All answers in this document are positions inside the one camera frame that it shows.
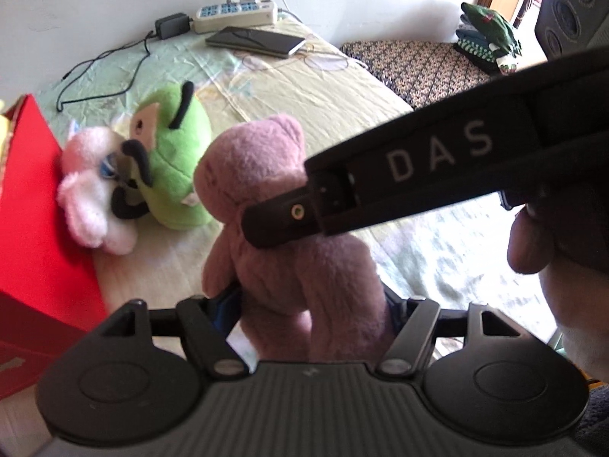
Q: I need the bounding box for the thin white charging cable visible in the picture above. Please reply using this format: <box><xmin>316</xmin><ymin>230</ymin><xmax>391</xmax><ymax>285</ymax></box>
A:
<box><xmin>244</xmin><ymin>0</ymin><xmax>369</xmax><ymax>70</ymax></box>

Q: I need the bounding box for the person's right hand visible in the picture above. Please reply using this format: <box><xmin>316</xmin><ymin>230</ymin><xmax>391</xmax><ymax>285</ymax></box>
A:
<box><xmin>505</xmin><ymin>202</ymin><xmax>609</xmax><ymax>336</ymax></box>

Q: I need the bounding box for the red cardboard box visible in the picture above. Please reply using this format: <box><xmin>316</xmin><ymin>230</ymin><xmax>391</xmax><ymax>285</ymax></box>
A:
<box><xmin>0</xmin><ymin>94</ymin><xmax>109</xmax><ymax>401</ymax></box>

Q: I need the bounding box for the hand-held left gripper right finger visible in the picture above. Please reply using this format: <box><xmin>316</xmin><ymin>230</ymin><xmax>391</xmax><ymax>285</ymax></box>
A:
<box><xmin>378</xmin><ymin>287</ymin><xmax>526</xmax><ymax>382</ymax></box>

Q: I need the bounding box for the white plush rabbit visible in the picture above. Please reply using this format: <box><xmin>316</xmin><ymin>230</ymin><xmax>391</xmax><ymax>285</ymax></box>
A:
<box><xmin>56</xmin><ymin>125</ymin><xmax>140</xmax><ymax>256</ymax></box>

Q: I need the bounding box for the white power strip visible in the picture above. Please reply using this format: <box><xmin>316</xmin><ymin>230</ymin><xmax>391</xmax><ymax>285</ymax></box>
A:
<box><xmin>191</xmin><ymin>0</ymin><xmax>278</xmax><ymax>35</ymax></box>

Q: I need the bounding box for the pink plush bear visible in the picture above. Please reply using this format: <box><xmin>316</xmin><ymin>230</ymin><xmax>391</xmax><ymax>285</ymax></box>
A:
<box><xmin>194</xmin><ymin>113</ymin><xmax>397</xmax><ymax>363</ymax></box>

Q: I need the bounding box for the yellow plush tiger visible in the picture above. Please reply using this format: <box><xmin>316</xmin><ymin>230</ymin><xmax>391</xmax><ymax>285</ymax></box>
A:
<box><xmin>0</xmin><ymin>100</ymin><xmax>9</xmax><ymax>174</ymax></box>

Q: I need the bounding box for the green plush toy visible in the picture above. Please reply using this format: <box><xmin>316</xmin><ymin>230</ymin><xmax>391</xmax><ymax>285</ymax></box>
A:
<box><xmin>111</xmin><ymin>81</ymin><xmax>213</xmax><ymax>228</ymax></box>

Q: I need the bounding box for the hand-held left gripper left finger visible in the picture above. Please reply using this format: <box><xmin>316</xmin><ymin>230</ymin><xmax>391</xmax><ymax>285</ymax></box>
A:
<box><xmin>97</xmin><ymin>287</ymin><xmax>250</xmax><ymax>382</ymax></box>

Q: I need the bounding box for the black smartphone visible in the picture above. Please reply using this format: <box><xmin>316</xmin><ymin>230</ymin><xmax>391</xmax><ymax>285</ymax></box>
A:
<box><xmin>205</xmin><ymin>26</ymin><xmax>306</xmax><ymax>60</ymax></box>

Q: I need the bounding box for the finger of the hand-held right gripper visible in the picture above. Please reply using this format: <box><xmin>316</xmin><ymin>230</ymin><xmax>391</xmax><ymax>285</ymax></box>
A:
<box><xmin>242</xmin><ymin>178</ymin><xmax>330</xmax><ymax>249</ymax></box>

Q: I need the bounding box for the black adapter cable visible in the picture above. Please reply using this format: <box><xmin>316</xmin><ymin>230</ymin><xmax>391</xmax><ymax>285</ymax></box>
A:
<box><xmin>56</xmin><ymin>31</ymin><xmax>159</xmax><ymax>113</ymax></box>

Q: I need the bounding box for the stack of folded clothes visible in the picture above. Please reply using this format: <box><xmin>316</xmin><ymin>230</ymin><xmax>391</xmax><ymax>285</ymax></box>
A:
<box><xmin>453</xmin><ymin>2</ymin><xmax>523</xmax><ymax>77</ymax></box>

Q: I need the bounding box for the person's right forearm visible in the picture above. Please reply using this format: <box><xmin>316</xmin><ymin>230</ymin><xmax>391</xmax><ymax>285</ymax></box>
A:
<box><xmin>554</xmin><ymin>331</ymin><xmax>609</xmax><ymax>457</ymax></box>

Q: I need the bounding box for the cartoon print bed sheet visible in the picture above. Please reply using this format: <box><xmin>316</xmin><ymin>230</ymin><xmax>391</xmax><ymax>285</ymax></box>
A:
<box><xmin>35</xmin><ymin>13</ymin><xmax>572</xmax><ymax>373</ymax></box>

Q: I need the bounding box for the black power adapter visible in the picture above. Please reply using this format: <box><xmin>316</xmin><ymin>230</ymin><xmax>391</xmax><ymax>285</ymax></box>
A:
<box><xmin>155</xmin><ymin>12</ymin><xmax>191</xmax><ymax>40</ymax></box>

